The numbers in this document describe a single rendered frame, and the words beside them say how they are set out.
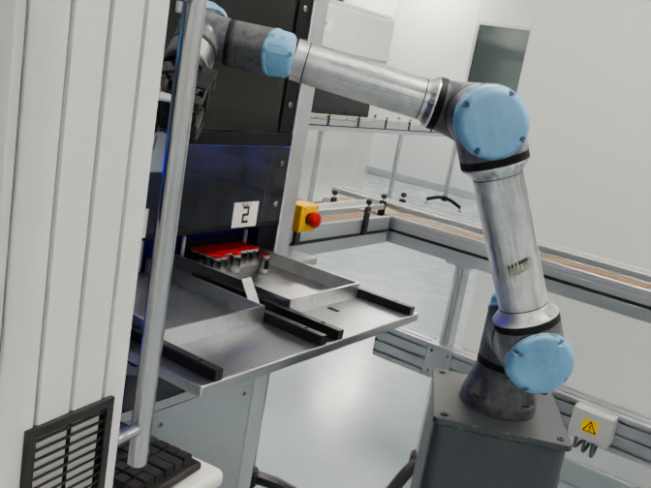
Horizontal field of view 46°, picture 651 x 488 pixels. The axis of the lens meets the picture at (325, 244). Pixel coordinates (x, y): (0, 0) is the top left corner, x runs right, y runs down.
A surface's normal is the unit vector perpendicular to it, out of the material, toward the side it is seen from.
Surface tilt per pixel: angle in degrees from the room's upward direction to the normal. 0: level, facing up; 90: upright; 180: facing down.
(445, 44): 90
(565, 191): 90
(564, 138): 90
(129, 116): 90
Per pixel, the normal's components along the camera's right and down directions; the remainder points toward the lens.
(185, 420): 0.80, 0.26
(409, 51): -0.58, 0.09
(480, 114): -0.04, 0.10
